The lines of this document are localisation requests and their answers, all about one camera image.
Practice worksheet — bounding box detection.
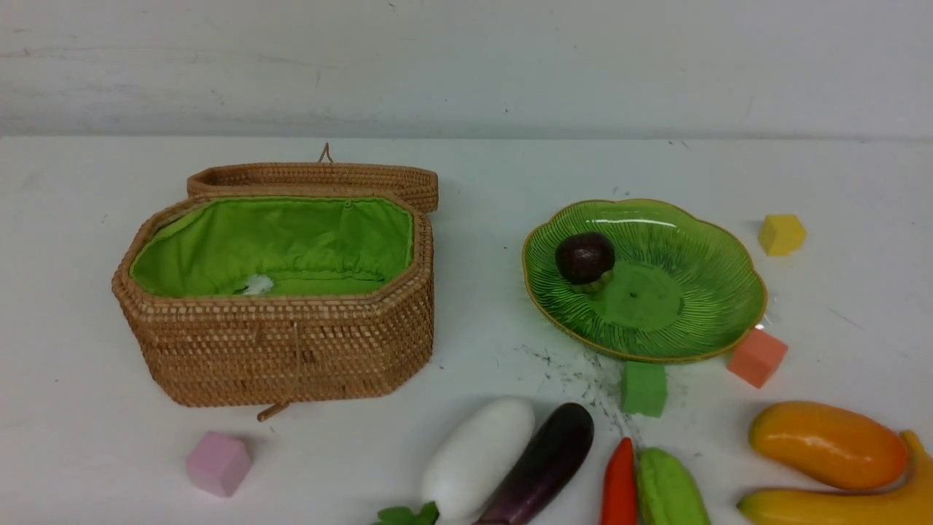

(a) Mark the green cucumber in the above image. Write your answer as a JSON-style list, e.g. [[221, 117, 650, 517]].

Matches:
[[636, 448, 712, 525]]

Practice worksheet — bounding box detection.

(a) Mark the woven rattan basket lid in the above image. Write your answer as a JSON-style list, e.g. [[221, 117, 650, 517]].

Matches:
[[187, 144, 440, 214]]

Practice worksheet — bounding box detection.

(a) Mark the yellow foam cube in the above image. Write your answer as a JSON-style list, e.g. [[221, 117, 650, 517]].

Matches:
[[757, 214, 807, 257]]

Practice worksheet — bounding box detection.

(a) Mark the pink foam cube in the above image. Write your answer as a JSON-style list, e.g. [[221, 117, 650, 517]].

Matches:
[[184, 431, 252, 498]]

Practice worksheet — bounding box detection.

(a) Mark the white radish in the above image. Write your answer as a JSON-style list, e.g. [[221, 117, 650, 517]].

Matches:
[[375, 397, 536, 524]]

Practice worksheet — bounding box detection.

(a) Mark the orange foam cube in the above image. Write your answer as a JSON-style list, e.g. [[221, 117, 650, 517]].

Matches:
[[727, 328, 789, 389]]

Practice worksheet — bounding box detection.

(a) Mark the green leaf-shaped glass plate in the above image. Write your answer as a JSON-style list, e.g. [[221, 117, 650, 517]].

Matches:
[[522, 198, 769, 363]]

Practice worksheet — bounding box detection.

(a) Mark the purple eggplant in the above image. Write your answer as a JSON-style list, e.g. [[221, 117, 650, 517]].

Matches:
[[475, 402, 596, 524]]

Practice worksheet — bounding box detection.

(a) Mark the red chili pepper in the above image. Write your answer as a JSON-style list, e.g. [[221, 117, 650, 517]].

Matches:
[[598, 437, 639, 525]]

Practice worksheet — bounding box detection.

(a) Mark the orange mango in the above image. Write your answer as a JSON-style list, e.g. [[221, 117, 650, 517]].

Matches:
[[749, 401, 909, 491]]

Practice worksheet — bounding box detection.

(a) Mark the dark purple mangosteen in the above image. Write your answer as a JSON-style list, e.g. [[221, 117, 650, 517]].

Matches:
[[554, 230, 616, 295]]

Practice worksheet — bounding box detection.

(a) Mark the woven rattan basket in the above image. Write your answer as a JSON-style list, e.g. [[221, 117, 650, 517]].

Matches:
[[112, 189, 434, 421]]

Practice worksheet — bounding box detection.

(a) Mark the yellow banana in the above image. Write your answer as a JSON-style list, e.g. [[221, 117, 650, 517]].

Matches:
[[736, 431, 932, 524]]

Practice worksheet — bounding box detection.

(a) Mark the green foam cube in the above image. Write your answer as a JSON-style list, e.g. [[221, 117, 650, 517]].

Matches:
[[621, 361, 668, 418]]

